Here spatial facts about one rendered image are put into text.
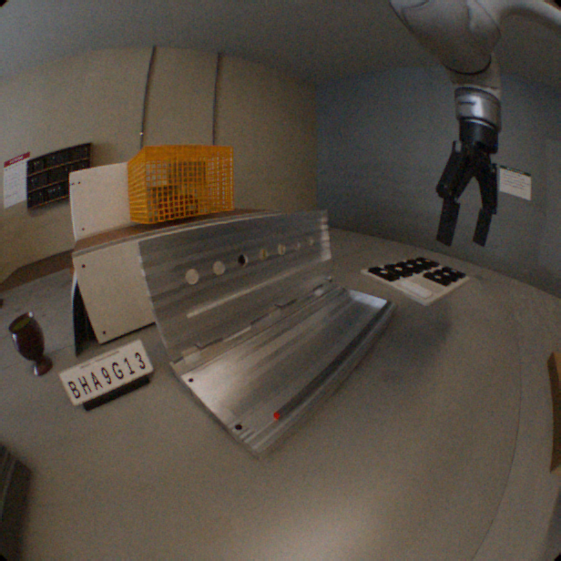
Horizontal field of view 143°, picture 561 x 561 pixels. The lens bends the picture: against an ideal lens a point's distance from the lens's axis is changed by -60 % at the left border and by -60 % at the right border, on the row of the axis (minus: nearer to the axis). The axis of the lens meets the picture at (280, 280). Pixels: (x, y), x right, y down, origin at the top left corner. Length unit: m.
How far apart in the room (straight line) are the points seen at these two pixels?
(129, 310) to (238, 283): 0.24
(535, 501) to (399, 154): 2.68
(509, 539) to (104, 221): 0.98
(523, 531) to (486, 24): 0.57
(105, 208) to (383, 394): 0.73
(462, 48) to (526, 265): 2.32
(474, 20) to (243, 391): 0.54
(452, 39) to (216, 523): 0.56
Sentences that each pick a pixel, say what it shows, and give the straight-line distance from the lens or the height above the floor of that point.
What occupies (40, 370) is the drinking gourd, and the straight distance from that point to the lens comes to 0.55.
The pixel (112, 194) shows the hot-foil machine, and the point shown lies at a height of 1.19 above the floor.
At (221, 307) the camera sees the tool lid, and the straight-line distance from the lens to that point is 0.37.
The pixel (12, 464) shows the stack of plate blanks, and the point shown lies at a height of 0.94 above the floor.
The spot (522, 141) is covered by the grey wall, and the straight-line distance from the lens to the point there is 2.62.
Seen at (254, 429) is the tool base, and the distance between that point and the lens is 0.28.
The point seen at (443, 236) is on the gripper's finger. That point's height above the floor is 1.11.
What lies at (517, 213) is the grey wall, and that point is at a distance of 2.49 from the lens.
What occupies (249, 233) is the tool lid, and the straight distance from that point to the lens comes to 0.41.
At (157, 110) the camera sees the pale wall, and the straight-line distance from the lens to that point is 2.29.
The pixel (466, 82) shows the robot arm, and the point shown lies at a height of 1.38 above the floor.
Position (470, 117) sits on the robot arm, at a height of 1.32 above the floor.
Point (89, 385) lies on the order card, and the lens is 0.40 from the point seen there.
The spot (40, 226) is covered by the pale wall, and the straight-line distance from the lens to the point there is 2.21.
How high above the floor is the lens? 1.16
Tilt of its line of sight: 23 degrees down
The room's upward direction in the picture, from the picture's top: straight up
